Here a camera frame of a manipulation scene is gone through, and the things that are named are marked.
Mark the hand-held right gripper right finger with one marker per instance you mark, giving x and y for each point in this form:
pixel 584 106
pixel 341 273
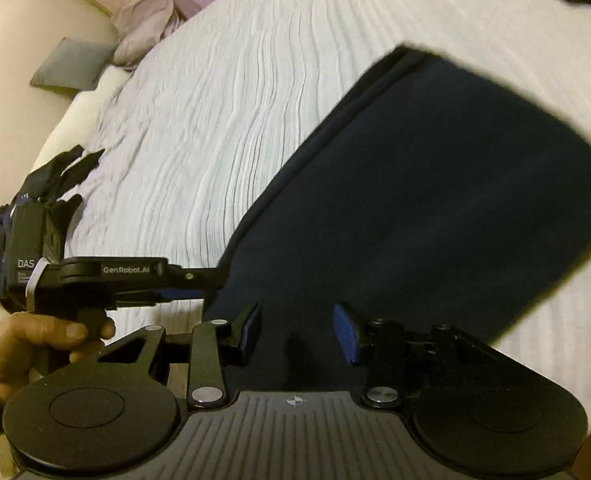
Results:
pixel 345 334

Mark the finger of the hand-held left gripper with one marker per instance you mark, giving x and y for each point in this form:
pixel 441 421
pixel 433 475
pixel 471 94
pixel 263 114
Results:
pixel 201 278

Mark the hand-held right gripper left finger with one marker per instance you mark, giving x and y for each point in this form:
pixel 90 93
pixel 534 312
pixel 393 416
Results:
pixel 249 331

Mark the navy blue pants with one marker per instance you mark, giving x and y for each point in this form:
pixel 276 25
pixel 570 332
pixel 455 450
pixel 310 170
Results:
pixel 400 210

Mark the black clothes pile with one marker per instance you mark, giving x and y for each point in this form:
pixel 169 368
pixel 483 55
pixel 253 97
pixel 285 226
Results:
pixel 60 172

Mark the person's left hand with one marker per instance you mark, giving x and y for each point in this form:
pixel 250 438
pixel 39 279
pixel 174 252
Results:
pixel 10 345

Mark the white fluffy blanket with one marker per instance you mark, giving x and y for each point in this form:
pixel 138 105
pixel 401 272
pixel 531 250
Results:
pixel 92 107

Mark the white striped bed cover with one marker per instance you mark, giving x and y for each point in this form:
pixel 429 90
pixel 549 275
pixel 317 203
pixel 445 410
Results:
pixel 225 110

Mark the grey cushion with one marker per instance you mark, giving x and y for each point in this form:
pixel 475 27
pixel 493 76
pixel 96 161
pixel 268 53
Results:
pixel 72 65

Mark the pink pillow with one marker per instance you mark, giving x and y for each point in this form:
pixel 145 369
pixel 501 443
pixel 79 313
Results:
pixel 140 25

